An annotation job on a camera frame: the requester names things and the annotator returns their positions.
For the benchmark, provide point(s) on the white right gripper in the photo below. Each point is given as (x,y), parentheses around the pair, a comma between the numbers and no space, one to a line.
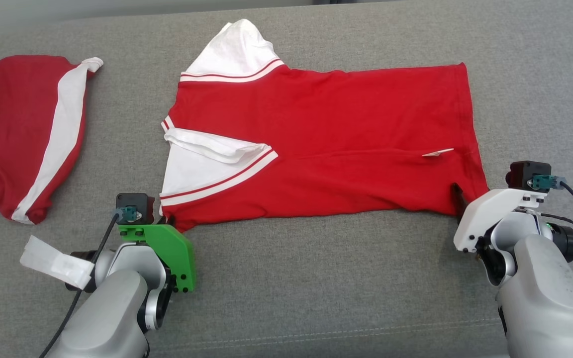
(485,211)

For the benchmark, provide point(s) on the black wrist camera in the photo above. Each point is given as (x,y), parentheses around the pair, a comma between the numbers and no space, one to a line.
(135,203)
(523,174)

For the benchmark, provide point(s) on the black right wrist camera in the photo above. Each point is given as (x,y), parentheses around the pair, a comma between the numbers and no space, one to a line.
(523,174)

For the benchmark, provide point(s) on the white tape tag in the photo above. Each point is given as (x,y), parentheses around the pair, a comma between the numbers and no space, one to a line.
(52,261)

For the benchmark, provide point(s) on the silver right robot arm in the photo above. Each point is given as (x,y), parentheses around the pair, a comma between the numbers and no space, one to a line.
(540,298)

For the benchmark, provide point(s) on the red jersey with white sleeves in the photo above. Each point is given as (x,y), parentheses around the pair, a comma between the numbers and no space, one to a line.
(341,124)

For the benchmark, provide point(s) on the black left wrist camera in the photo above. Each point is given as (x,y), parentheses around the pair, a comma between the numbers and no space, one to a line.
(135,203)

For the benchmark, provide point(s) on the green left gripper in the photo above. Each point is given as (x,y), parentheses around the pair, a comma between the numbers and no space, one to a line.
(172,253)

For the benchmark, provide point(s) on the red shorts with white stripe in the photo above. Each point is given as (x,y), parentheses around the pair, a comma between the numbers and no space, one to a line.
(8,124)

